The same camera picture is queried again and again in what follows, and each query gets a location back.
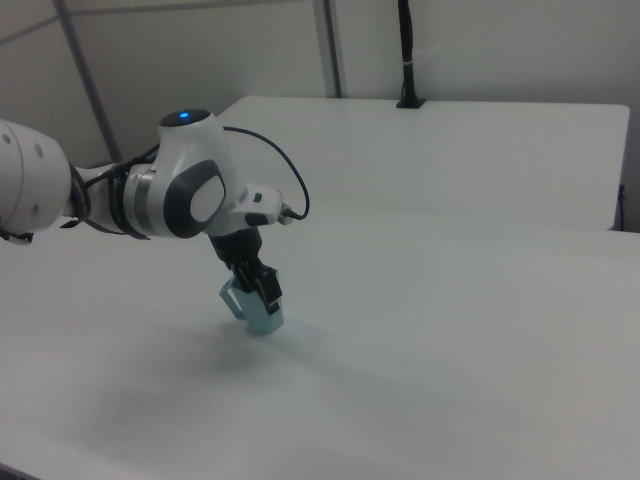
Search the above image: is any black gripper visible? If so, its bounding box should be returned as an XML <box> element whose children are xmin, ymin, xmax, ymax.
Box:
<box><xmin>207</xmin><ymin>226</ymin><xmax>284</xmax><ymax>316</ymax></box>

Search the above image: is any teal faceted cup with handle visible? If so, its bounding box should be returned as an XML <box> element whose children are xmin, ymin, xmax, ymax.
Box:
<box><xmin>218</xmin><ymin>276</ymin><xmax>287</xmax><ymax>337</ymax></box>

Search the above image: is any white side table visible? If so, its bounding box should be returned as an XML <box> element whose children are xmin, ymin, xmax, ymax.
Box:
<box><xmin>217</xmin><ymin>95</ymin><xmax>631</xmax><ymax>232</ymax></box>

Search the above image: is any dark blue gripper cable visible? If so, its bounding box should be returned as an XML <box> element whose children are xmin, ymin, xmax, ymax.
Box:
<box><xmin>221</xmin><ymin>125</ymin><xmax>312</xmax><ymax>225</ymax></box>

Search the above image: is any grey partition frame post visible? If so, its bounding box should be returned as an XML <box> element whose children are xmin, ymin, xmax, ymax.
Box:
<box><xmin>53</xmin><ymin>0</ymin><xmax>123</xmax><ymax>164</ymax></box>
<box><xmin>313</xmin><ymin>0</ymin><xmax>347</xmax><ymax>99</ymax></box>

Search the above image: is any black camera pole with base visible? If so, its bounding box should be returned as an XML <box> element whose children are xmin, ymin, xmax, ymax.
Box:
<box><xmin>395</xmin><ymin>0</ymin><xmax>427</xmax><ymax>110</ymax></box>

